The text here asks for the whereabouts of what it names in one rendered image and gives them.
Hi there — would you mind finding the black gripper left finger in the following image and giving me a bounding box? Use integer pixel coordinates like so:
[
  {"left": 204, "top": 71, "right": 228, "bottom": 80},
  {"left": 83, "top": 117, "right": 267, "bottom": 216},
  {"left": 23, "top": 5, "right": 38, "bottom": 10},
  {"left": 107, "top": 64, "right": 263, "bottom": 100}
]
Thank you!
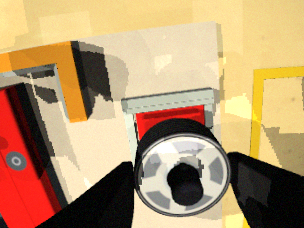
[{"left": 35, "top": 161, "right": 135, "bottom": 228}]

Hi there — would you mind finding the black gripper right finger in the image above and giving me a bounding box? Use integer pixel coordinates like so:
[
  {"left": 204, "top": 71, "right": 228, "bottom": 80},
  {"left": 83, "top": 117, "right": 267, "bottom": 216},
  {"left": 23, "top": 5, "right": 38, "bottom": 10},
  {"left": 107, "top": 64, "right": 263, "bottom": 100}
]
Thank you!
[{"left": 228, "top": 151, "right": 304, "bottom": 228}]

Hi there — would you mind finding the yellow rectangular outline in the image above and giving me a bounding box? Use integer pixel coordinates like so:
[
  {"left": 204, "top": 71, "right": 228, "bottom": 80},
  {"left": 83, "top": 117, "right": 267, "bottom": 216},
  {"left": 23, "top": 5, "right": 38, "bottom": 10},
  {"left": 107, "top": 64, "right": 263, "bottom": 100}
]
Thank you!
[{"left": 249, "top": 66, "right": 304, "bottom": 159}]

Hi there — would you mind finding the black wheel with grey hub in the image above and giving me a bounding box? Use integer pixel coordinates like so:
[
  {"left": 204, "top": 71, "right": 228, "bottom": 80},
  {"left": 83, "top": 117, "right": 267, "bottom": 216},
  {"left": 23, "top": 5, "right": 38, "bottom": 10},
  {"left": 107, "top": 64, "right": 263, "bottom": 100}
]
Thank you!
[{"left": 133, "top": 118, "right": 232, "bottom": 217}]

